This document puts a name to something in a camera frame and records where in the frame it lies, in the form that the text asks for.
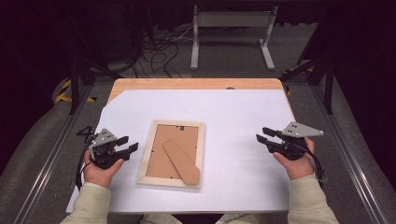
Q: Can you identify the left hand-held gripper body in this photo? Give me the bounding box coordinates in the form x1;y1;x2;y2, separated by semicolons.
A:
89;128;125;171

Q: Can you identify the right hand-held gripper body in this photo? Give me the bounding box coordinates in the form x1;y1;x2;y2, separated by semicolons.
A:
267;120;325;161

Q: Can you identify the wooden picture frame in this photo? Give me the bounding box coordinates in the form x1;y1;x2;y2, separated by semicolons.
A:
135;119;206;190

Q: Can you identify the person's left hand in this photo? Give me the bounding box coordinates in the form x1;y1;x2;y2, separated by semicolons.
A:
83;150;125;189

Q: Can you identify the person's right hand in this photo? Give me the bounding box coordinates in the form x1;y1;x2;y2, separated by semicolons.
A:
273;136;316;181

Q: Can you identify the yellow black hazard tape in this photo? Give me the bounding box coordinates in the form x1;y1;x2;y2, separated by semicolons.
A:
55;78;97;104
281;66;312;97

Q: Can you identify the black metal stand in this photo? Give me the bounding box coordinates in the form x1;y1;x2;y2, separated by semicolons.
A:
279;8;339;115
64;8;122;115

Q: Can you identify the person's left leg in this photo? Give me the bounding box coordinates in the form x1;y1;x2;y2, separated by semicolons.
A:
144;213;185;224

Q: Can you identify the person's leg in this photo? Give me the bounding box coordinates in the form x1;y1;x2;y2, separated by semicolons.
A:
144;213;185;224
214;213;261;224

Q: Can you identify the person's right leg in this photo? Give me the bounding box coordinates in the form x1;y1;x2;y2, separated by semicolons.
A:
214;213;261;224

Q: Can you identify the white metal stand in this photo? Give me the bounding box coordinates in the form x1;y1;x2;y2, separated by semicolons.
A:
190;4;279;71

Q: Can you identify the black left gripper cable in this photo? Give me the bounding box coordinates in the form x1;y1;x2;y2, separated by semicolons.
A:
75;134;96;190

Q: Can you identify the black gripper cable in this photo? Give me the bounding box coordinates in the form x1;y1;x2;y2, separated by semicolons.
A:
75;134;96;190
302;143;329;188

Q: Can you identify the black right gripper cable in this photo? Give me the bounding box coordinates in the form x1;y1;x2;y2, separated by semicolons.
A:
302;143;329;188

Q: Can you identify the aluminium rail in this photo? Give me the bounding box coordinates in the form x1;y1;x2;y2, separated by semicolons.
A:
311;83;390;224
13;83;94;224

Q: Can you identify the tangle of black floor cables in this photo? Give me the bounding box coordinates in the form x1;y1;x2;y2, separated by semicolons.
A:
124;24;194;78

